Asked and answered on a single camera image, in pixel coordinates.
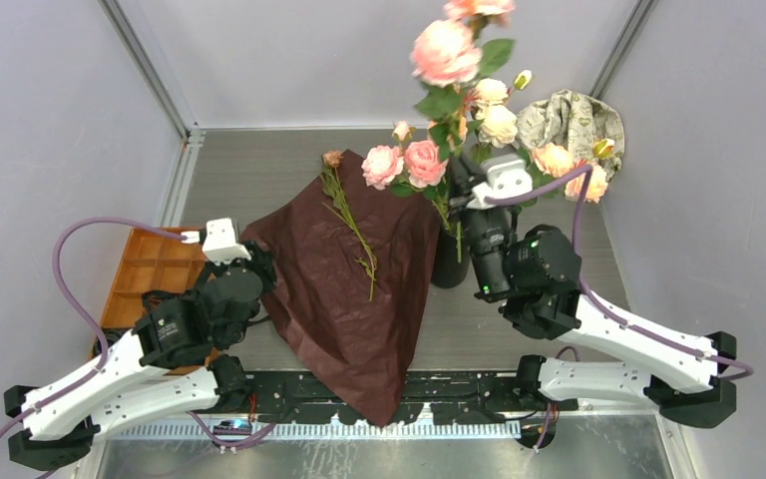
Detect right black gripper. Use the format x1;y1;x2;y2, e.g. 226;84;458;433
446;148;514;296

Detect pink rose stem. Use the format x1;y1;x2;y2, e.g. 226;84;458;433
362;121;463;261

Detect cream peach rose stem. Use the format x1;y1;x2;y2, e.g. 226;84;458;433
468;70;625;204

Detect peach orange rose stem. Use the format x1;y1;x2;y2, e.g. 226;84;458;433
410;1;518;160

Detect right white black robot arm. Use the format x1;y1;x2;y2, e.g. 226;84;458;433
448;155;742;429

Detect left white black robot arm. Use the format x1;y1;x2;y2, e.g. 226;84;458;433
4;241;277;472

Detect black cylindrical vase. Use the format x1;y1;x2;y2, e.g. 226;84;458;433
431;229;471;289

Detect rolled dark necktie upper-left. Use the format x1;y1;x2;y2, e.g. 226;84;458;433
141;289;177;313

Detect orange wooden compartment tray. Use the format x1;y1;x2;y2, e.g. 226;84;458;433
100;228;205;345

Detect cream patterned cloth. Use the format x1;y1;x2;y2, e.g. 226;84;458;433
516;90;626;183

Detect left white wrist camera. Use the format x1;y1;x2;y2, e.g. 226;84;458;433
182;218;252;265

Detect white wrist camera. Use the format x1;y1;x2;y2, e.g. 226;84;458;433
465;154;534;211
182;218;252;265

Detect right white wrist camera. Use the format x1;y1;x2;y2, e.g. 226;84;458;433
465;154;534;211

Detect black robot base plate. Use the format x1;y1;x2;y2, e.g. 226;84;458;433
206;370;548;426

